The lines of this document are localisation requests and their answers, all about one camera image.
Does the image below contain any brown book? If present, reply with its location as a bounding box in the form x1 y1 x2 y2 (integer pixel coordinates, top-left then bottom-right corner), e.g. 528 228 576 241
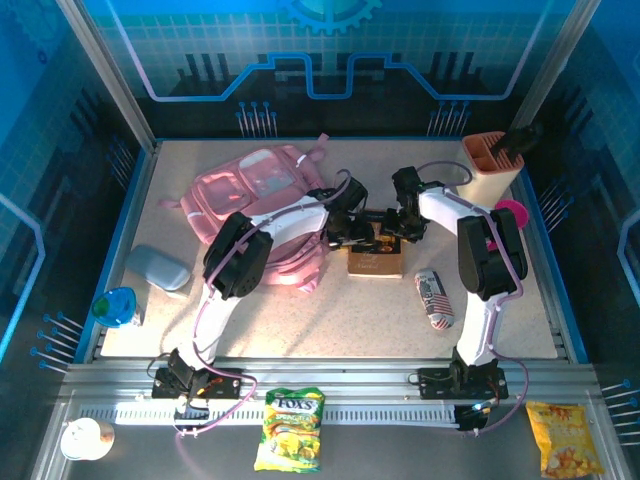
347 207 405 280

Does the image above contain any flag print pencil case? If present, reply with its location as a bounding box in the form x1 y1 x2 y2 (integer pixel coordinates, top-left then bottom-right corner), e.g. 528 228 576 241
413 268 456 331

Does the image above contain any pink backpack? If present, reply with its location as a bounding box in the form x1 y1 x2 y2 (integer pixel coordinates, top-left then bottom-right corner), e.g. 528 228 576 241
158 132 334 294

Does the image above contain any grey glasses case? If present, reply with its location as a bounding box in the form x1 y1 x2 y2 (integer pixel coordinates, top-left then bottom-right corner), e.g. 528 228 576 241
123 243 192 294

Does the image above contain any green Fox's candy bag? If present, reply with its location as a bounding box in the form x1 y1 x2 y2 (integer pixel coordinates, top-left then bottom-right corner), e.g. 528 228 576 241
253 387 326 474

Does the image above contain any yellow snack bag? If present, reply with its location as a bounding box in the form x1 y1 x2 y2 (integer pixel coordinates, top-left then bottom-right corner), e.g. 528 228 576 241
524 400 605 480

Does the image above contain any beige pen holder orange rim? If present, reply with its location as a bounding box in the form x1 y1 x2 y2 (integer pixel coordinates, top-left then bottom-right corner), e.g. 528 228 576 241
452 130 525 204

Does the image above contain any magenta plastic goblet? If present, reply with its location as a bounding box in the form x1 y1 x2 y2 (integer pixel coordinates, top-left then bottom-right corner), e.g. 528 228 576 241
484 198 530 251

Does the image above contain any black tool in holder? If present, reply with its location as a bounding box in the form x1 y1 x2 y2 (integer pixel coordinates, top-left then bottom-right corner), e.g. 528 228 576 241
492 121 544 159

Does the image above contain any black controller box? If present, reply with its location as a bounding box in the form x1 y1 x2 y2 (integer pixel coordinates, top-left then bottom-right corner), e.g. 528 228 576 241
454 402 501 434
173 402 211 425

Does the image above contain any white paper cup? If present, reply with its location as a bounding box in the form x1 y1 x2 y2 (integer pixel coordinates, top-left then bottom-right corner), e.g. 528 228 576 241
59 417 116 461

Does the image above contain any aluminium rail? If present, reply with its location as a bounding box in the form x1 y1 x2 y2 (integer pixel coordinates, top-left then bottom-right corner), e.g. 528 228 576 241
59 357 601 404

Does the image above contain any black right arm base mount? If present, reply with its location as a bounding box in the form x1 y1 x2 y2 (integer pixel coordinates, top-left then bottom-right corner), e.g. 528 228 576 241
417 367 510 401

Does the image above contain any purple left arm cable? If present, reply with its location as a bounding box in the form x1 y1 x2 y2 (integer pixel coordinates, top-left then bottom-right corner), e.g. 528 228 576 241
173 168 354 441

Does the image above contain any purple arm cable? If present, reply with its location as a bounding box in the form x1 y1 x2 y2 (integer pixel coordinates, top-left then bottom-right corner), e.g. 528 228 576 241
414 159 531 436
173 168 354 441

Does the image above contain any white slotted cable duct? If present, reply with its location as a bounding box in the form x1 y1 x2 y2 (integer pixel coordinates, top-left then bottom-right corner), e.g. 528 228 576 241
79 403 461 427

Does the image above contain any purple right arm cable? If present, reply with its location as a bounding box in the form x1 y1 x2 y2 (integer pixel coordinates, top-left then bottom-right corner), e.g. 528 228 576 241
414 159 531 436

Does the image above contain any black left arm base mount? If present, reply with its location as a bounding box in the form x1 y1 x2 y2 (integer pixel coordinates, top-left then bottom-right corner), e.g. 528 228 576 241
151 367 244 401

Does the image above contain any aluminium frame post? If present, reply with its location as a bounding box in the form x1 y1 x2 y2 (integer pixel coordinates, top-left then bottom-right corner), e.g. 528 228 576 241
53 0 160 154
508 0 604 132

